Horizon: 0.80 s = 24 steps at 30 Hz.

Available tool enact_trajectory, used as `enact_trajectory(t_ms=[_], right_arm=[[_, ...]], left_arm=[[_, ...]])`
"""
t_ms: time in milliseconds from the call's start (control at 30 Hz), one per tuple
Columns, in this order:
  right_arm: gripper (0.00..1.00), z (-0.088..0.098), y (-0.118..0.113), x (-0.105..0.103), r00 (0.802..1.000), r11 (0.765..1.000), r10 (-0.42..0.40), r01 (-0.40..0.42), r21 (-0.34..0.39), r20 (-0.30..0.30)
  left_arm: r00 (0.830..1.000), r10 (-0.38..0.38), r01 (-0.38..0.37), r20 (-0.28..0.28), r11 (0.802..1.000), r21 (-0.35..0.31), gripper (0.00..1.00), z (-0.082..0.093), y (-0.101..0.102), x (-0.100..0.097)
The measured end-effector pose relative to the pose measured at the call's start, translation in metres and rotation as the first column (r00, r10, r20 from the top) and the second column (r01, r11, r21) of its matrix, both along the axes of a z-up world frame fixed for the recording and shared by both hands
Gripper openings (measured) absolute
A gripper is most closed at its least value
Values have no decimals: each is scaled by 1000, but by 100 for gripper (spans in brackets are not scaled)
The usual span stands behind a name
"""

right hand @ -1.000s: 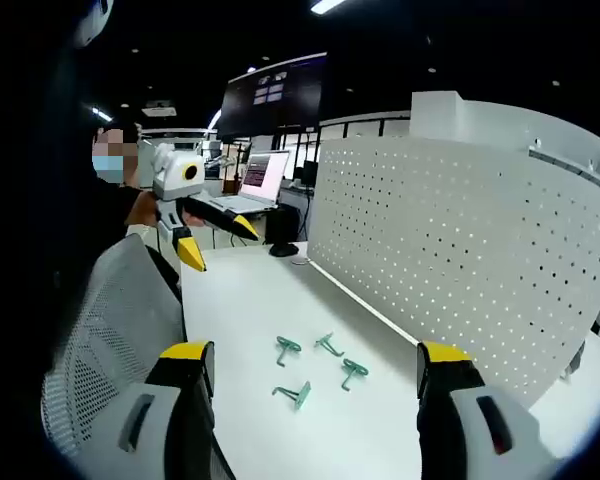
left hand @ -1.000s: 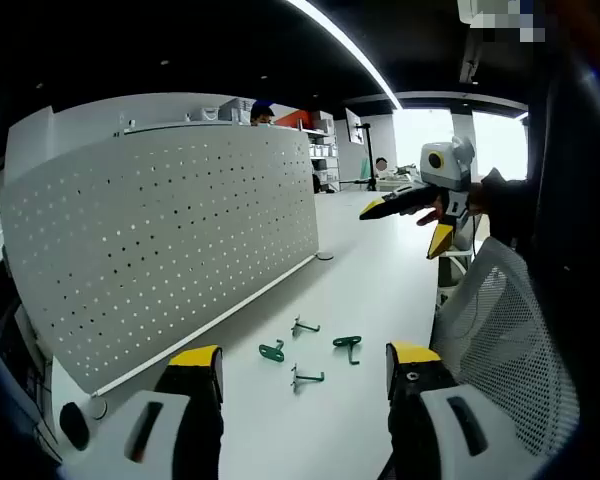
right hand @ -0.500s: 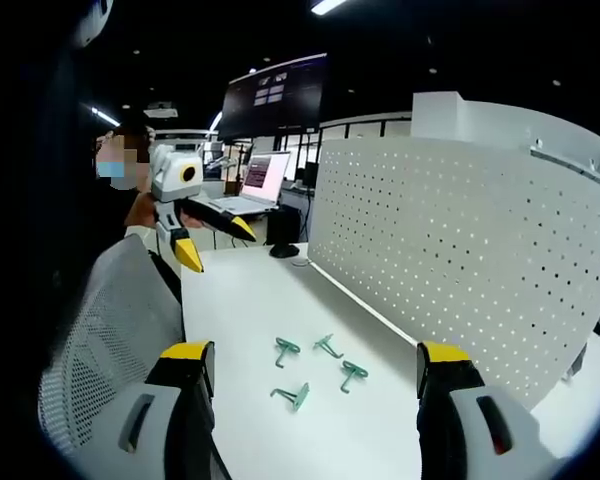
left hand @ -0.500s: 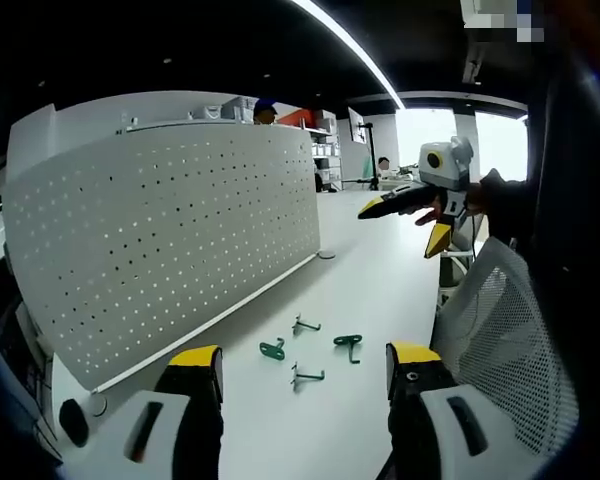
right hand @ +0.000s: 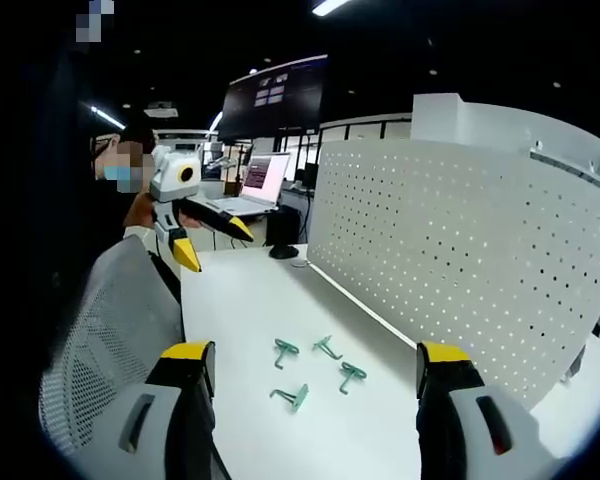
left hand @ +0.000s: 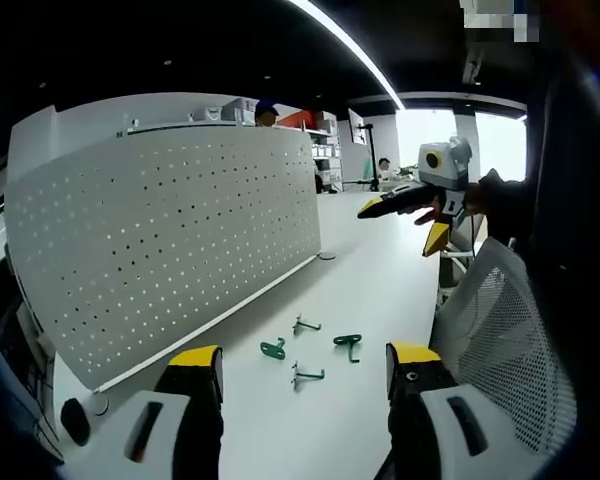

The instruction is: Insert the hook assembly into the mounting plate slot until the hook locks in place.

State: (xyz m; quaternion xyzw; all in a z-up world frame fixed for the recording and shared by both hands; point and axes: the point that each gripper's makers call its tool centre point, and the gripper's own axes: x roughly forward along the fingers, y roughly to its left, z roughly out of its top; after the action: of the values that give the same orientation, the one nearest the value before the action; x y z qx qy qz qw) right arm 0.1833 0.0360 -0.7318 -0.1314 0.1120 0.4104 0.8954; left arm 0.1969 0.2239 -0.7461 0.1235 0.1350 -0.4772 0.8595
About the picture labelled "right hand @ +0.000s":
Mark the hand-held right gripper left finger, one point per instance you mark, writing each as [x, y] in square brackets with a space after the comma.
[130, 425]

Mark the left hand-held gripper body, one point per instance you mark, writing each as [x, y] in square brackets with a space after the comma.
[167, 180]

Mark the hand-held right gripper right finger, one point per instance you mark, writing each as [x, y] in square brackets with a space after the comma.
[480, 430]

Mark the green hook assembly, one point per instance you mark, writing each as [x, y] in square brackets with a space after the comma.
[300, 396]
[284, 347]
[352, 372]
[325, 346]

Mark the white perforated mounting plate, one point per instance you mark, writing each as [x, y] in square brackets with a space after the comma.
[430, 240]

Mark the silver laptop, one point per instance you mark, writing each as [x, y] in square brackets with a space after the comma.
[265, 175]

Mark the person's head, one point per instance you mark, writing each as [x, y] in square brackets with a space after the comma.
[98, 167]

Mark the ceiling air conditioner unit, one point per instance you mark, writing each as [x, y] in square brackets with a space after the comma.
[161, 110]

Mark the ceiling light strip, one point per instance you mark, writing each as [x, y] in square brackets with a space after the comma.
[328, 6]
[216, 121]
[107, 117]

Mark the black computer mouse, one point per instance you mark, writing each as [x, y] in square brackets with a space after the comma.
[283, 251]

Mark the small white round disc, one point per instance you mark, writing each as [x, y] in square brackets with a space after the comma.
[299, 262]

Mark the grey mesh office chair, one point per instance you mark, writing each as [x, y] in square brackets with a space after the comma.
[115, 320]

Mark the white partition cabinet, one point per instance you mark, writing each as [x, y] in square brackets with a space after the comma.
[435, 115]

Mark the large dark wall screen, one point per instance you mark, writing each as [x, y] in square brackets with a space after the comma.
[280, 100]

